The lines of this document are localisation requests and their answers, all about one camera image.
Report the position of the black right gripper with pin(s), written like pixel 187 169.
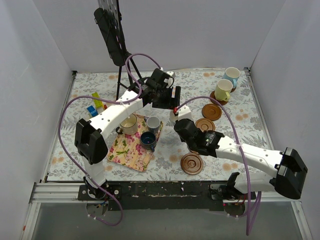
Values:
pixel 181 125

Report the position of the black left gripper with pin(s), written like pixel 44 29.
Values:
pixel 176 97

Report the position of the cream enamel mug dark rim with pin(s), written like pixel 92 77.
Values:
pixel 129 126

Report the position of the white mug green handle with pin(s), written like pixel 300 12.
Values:
pixel 223 90

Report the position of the white mug light blue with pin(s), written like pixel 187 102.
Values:
pixel 232 74

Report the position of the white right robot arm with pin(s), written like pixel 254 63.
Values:
pixel 282 171

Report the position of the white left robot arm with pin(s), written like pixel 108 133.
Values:
pixel 90 135

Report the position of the small grey patterned cup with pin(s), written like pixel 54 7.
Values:
pixel 153 124

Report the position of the black tripod stand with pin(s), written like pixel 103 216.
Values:
pixel 118 80

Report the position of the dark blue mug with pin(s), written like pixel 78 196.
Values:
pixel 148 141

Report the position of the floral serving tray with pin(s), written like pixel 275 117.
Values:
pixel 127 151

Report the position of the colourful toy blocks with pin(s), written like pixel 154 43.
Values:
pixel 96 108

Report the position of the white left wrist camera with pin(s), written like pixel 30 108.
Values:
pixel 171 79

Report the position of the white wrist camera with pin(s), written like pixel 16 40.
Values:
pixel 182 113
pixel 171 79

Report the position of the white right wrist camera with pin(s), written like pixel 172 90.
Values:
pixel 182 113

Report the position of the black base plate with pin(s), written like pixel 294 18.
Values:
pixel 162 195

